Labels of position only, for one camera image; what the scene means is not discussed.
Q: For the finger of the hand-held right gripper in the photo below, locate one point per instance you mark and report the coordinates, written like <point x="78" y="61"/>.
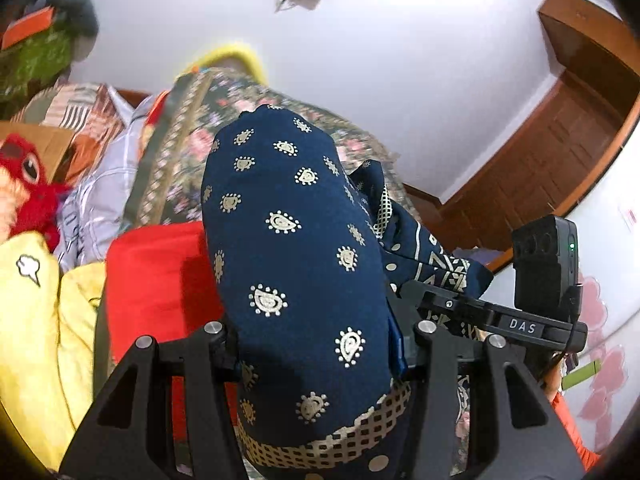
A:
<point x="450" y="302"/>

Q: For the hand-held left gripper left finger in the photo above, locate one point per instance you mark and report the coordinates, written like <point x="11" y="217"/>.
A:
<point x="227" y="360"/>

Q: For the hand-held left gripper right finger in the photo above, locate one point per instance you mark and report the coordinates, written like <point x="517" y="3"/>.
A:
<point x="397" y="347"/>

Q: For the navy patterned hoodie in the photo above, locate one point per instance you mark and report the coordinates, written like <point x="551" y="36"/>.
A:
<point x="290" y="260"/>

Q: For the person's right forearm orange sleeve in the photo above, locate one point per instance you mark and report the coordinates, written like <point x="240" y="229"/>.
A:
<point x="575" y="435"/>

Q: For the person's right hand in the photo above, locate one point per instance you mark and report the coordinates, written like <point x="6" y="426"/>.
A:
<point x="552" y="382"/>

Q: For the pink door label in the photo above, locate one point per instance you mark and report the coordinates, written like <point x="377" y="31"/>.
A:
<point x="631" y="216"/>

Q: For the red garment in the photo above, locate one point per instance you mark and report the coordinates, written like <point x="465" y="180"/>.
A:
<point x="155" y="285"/>

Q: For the yellow garment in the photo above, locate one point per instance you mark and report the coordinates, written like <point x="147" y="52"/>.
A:
<point x="40" y="360"/>

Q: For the dark floral blanket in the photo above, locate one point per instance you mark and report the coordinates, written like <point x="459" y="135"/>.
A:
<point x="185" y="170"/>

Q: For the grey plaid sheet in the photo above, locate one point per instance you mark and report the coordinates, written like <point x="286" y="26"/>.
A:
<point x="100" y="205"/>

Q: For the brown wooden door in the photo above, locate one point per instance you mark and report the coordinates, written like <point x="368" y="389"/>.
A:
<point x="580" y="50"/>

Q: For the red plush toy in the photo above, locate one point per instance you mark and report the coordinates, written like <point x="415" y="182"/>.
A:
<point x="30" y="200"/>

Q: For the cardboard box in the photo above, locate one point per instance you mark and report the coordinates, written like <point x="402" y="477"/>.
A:
<point x="50" y="142"/>

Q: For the patchwork cloth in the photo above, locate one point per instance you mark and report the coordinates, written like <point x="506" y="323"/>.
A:
<point x="75" y="105"/>

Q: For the green patterned cloth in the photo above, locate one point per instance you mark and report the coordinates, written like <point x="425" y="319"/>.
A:
<point x="35" y="65"/>

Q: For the dark grey cushion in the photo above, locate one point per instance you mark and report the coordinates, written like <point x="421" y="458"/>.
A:
<point x="75" y="7"/>

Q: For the orange box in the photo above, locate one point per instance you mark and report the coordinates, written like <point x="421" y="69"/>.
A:
<point x="27" y="27"/>

